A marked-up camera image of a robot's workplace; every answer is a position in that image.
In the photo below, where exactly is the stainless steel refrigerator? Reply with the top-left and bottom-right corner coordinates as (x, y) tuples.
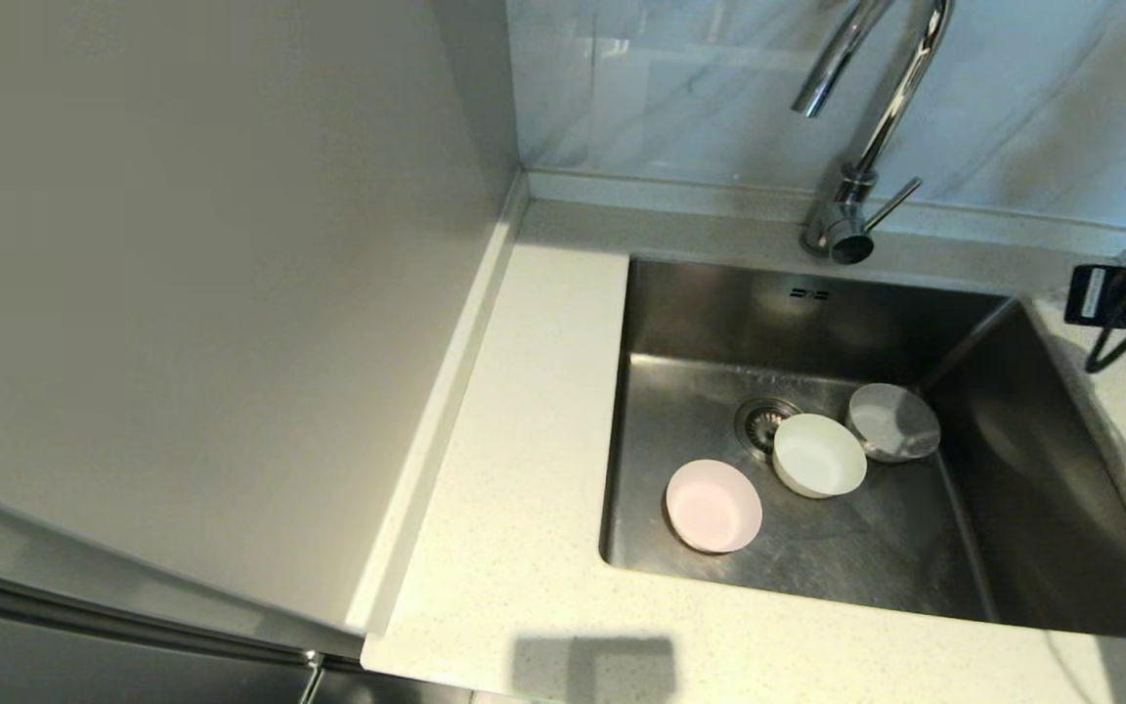
(0, 474), (472, 704)

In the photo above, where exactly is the pink ceramic bowl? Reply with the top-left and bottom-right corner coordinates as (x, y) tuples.
(665, 459), (764, 556)

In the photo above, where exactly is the tall white side panel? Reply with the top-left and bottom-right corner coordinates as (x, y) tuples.
(0, 0), (531, 633)

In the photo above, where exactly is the chrome gooseneck faucet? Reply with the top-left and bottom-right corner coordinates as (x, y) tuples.
(791, 0), (956, 266)

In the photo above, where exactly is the white ceramic bowl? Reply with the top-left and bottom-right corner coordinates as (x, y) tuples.
(771, 412), (869, 501)

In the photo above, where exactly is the round metal drain strainer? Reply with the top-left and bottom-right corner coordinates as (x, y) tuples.
(733, 397), (802, 462)

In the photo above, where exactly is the stainless steel sink basin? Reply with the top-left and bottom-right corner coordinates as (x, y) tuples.
(599, 256), (1126, 641)

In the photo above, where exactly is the grey ceramic bowl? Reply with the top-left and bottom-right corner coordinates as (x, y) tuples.
(846, 382), (943, 464)

